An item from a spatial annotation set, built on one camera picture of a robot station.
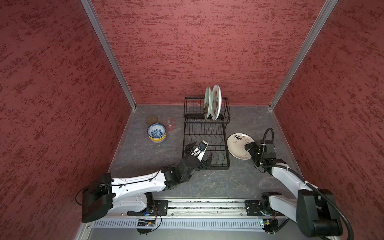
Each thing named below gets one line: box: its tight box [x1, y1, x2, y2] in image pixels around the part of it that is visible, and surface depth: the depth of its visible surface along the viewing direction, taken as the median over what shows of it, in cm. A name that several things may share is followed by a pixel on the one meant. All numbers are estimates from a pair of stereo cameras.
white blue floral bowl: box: [147, 123, 167, 138], surface depth 99 cm
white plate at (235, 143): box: [226, 132, 255, 160], surface depth 101 cm
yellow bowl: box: [147, 133, 167, 142], surface depth 95 cm
